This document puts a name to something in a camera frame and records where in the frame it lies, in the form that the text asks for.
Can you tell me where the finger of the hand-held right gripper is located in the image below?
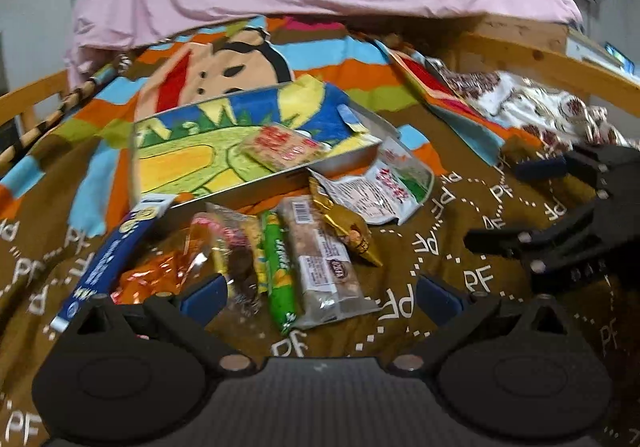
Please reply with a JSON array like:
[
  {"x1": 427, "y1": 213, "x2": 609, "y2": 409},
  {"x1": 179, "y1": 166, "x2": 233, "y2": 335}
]
[
  {"x1": 514, "y1": 149, "x2": 613, "y2": 202},
  {"x1": 464, "y1": 204, "x2": 608, "y2": 294}
]

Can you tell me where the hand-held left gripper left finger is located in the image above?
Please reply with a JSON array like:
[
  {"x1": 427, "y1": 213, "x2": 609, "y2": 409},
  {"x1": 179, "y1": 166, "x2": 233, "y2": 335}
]
[{"x1": 65, "y1": 273, "x2": 256, "y2": 374}]

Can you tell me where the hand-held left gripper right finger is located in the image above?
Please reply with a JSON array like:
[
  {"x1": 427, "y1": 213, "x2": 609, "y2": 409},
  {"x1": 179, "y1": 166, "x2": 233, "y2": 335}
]
[{"x1": 392, "y1": 273, "x2": 583, "y2": 374}]

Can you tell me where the orange foil snack packet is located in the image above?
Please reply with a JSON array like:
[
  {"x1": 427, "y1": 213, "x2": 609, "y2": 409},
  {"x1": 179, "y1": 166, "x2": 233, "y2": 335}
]
[{"x1": 111, "y1": 247, "x2": 211, "y2": 306}]

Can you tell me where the green sausage stick packet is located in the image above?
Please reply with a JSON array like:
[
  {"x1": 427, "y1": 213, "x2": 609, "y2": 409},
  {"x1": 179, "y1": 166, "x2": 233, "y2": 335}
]
[{"x1": 260, "y1": 211, "x2": 300, "y2": 334}]

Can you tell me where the long blue snack packet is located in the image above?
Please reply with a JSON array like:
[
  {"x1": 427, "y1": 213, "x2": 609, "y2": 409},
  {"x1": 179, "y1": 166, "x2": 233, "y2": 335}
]
[{"x1": 50, "y1": 195, "x2": 178, "y2": 334}]

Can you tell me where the clear nut bar packet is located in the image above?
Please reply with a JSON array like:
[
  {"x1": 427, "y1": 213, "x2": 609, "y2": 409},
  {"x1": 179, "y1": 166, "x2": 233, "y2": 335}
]
[{"x1": 276, "y1": 195, "x2": 382, "y2": 331}]

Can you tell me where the gold cone snack packet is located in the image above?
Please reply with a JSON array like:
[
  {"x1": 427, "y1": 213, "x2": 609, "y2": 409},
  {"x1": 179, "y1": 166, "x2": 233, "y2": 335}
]
[{"x1": 307, "y1": 177, "x2": 382, "y2": 268}]

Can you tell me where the white green snack packet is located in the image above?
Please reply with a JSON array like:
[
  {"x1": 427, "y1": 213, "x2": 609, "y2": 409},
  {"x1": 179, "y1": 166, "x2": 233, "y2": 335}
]
[{"x1": 312, "y1": 137, "x2": 435, "y2": 226}]

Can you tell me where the red white cracker packet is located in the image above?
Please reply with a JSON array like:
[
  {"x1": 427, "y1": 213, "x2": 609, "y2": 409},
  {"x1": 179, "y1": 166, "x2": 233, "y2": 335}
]
[{"x1": 240, "y1": 123, "x2": 333, "y2": 172}]

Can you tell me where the colourful cartoon printed blanket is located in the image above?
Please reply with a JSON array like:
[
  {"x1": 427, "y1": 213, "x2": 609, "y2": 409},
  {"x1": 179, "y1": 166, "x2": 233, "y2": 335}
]
[{"x1": 0, "y1": 14, "x2": 640, "y2": 447}]

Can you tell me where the red white floral cloth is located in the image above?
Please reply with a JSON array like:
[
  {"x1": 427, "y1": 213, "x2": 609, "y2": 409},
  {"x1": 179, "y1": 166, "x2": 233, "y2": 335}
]
[{"x1": 390, "y1": 44, "x2": 640, "y2": 158}]

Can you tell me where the white box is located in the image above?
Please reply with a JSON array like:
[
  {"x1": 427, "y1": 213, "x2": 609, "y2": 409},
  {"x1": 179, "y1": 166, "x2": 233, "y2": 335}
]
[{"x1": 565, "y1": 29, "x2": 640, "y2": 76}]

